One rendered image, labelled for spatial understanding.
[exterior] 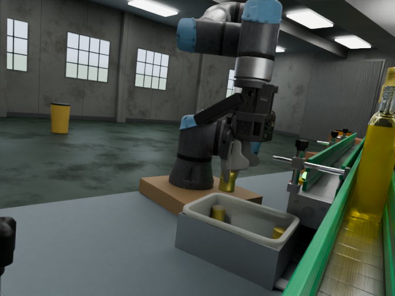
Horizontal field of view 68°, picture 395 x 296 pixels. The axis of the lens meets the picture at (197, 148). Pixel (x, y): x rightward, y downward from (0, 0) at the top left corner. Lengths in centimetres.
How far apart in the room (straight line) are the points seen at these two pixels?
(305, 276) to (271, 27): 47
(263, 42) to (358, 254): 39
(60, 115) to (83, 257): 610
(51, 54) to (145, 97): 319
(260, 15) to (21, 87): 873
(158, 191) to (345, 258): 56
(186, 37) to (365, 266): 55
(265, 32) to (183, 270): 47
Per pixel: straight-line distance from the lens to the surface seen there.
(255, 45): 59
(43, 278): 59
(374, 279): 46
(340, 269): 45
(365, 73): 1181
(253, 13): 60
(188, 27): 71
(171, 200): 84
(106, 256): 63
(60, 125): 670
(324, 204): 72
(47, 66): 928
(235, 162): 59
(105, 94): 981
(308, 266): 24
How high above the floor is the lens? 108
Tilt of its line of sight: 10 degrees down
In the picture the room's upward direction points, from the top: 7 degrees clockwise
